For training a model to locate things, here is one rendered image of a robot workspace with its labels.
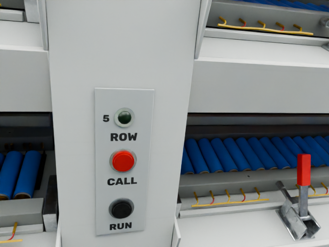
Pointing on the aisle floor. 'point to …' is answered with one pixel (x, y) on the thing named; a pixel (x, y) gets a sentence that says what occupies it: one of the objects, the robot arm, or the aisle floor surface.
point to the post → (162, 135)
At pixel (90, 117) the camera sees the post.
